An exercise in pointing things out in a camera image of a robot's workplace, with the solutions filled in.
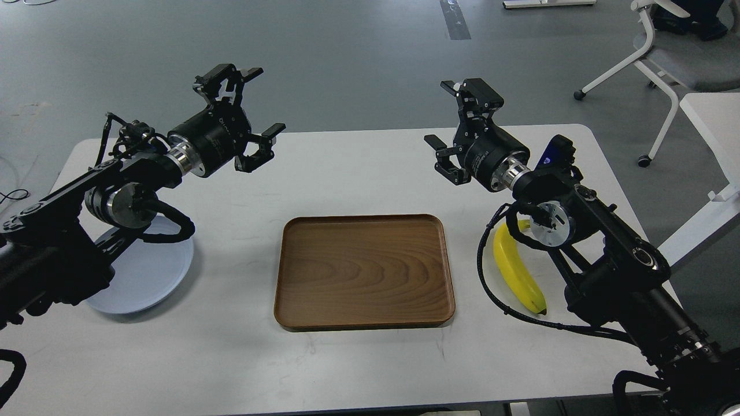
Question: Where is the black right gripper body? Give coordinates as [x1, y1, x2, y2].
[452, 116, 530, 192]

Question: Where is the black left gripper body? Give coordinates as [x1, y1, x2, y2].
[168, 98, 251, 177]

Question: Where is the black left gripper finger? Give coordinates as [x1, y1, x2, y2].
[193, 64, 264, 107]
[234, 123, 286, 173]

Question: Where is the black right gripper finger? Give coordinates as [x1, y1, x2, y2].
[424, 135, 471, 186]
[441, 79, 503, 122]

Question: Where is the yellow banana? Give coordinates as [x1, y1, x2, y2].
[492, 223, 547, 315]

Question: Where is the light blue round plate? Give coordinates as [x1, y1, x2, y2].
[85, 237, 195, 314]

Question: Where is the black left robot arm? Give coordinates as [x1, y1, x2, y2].
[1, 64, 286, 328]

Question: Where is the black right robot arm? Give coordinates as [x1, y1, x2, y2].
[424, 78, 739, 415]

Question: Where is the grey floor tape strip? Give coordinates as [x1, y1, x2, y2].
[439, 0, 472, 40]

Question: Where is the white desk base bar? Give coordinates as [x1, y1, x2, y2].
[502, 0, 597, 10]

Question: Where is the brown wooden tray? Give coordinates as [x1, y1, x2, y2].
[274, 214, 456, 332]

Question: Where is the white office chair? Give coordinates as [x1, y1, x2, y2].
[573, 1, 739, 168]

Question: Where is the white side table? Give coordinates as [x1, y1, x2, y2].
[658, 92, 739, 266]

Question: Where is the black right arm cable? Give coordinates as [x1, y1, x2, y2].
[477, 203, 637, 339]

